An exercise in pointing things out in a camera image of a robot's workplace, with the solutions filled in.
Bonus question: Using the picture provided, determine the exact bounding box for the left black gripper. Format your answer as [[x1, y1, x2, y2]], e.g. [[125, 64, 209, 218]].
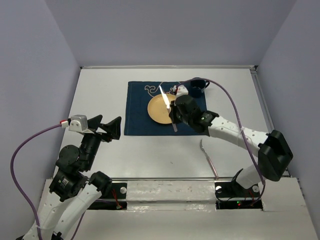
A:
[[81, 113, 123, 170]]

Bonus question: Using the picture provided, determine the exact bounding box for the knife with pink handle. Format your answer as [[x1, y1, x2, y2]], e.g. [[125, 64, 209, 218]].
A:
[[159, 85, 178, 133]]

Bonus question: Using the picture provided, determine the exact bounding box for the dark blue cup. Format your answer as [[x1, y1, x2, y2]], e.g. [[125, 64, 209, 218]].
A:
[[189, 77, 210, 98]]

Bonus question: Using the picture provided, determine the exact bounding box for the yellow plate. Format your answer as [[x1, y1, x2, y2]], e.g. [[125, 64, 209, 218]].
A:
[[147, 94, 172, 125]]

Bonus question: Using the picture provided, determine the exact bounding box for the dark blue cloth placemat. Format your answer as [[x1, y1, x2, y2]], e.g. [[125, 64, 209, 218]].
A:
[[124, 81, 199, 136]]

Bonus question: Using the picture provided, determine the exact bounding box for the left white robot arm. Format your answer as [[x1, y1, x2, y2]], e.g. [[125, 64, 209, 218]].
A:
[[10, 114, 122, 240]]

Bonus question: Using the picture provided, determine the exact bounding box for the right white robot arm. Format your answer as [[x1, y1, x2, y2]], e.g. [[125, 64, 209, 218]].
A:
[[169, 95, 293, 196]]

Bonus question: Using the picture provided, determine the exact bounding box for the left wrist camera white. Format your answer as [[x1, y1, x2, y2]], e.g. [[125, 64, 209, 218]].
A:
[[60, 114, 92, 134]]

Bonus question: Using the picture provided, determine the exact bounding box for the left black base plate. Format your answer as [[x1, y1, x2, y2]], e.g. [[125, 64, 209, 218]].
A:
[[99, 181, 128, 210]]

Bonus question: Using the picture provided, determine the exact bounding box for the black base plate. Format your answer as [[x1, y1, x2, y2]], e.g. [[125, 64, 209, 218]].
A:
[[99, 181, 128, 210], [215, 181, 263, 210]]

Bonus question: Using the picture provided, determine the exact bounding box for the fork with pink handle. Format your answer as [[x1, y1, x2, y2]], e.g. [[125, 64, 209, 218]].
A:
[[199, 139, 219, 179]]

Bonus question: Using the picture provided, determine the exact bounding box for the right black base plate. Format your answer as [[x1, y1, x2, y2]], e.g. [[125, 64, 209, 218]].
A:
[[215, 181, 263, 210]]

